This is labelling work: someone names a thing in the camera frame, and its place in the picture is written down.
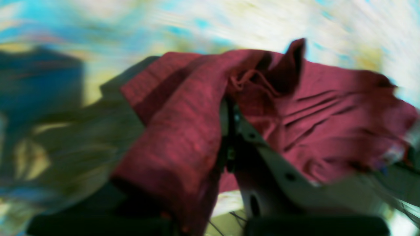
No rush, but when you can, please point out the patterned colourful tablecloth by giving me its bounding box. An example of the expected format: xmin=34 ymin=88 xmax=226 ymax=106
xmin=1 ymin=0 xmax=419 ymax=236

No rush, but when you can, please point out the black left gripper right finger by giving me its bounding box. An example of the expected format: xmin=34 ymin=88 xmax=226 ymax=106
xmin=220 ymin=97 xmax=391 ymax=236

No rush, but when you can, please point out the dark red t-shirt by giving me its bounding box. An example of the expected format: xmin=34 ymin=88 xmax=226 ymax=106
xmin=111 ymin=39 xmax=419 ymax=236

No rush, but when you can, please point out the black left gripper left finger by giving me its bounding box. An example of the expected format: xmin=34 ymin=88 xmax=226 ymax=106
xmin=27 ymin=181 xmax=179 ymax=236

